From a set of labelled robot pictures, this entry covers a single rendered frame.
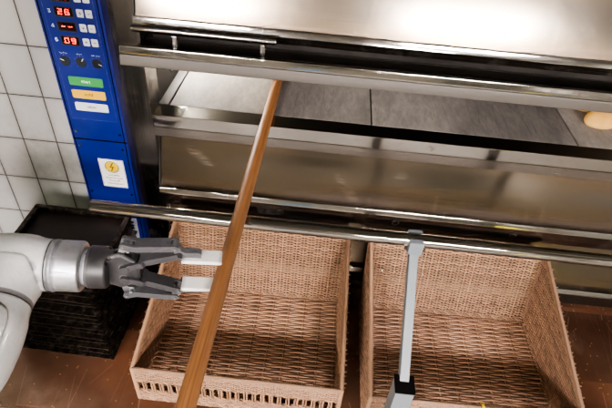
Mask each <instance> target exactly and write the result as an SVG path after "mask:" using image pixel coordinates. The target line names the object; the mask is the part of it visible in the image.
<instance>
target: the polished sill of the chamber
mask: <svg viewBox="0 0 612 408"><path fill-rule="evenodd" d="M152 117H153V123H154V126H155V127H164V128H180V129H189V130H198V131H208V132H217V133H225V134H234V135H243V136H253V137H256V135H257V132H258V129H259V125H260V121H261V117H262V114H253V113H245V112H236V111H227V110H217V109H208V108H199V107H182V106H172V105H163V104H158V106H157V108H156V109H155V111H154V112H153V114H152ZM268 138H278V139H288V140H297V141H306V142H315V143H323V144H333V145H342V146H351V147H360V148H377V149H386V150H395V151H404V152H413V153H422V154H431V155H440V156H449V157H458V158H475V159H484V160H493V161H503V162H512V163H520V164H529V165H538V166H548V167H557V168H573V169H583V170H592V171H601V172H610V173H612V149H606V148H589V147H580V146H570V145H561V144H552V143H543V142H534V141H524V140H515V139H506V138H490V137H480V136H471V135H462V134H453V133H444V132H434V131H425V130H416V129H407V128H397V127H380V126H372V125H363V124H353V123H344V122H335V121H326V120H317V119H307V118H298V117H281V116H273V119H272V122H271V126H270V132H269V135H268Z"/></svg>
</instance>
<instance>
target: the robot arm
mask: <svg viewBox="0 0 612 408"><path fill-rule="evenodd" d="M171 244H172V245H171ZM174 253H175V254H174ZM174 260H178V261H179V262H181V263H182V264H204V265H221V263H222V251H216V250H202V249H200V248H185V247H183V246H182V245H181V244H180V239H179V238H133V237H129V236H122V238H121V241H120V244H119V247H118V248H117V249H114V250H113V248H112V247H110V246H100V245H92V246H89V244H88V242H87V241H85V240H61V239H57V240H54V239H49V238H44V237H42V236H39V235H35V234H27V233H0V392H1V391H2V390H3V388H4V387H5V384H6V383H7V381H8V379H9V377H10V376H11V374H12V372H13V370H14V368H15V365H16V362H17V360H18V358H19V355H20V353H21V351H22V348H23V346H24V343H25V340H26V335H27V331H28V327H29V320H30V316H31V313H32V310H33V308H34V306H35V304H36V302H37V300H38V298H39V297H40V296H41V294H42V292H43V291H52V292H55V291H70V292H80V291H82V290H83V289H84V288H85V287H87V288H88V289H106V288H107V287H108V286H110V285H116V286H118V287H122V289H123V291H124V295H123V297H124V298H126V299H128V298H135V297H141V298H152V299H163V300H174V301H175V300H177V299H178V298H179V295H180V293H181V292H200V291H210V288H211V284H212V282H213V278H205V277H185V276H183V277H181V279H180V280H179V279H176V278H172V277H169V276H165V275H161V274H157V273H155V272H151V271H148V269H145V267H146V266H149V265H154V264H159V263H164V262H169V261H174ZM141 276H142V277H141ZM140 279H141V280H140ZM174 285H176V286H174Z"/></svg>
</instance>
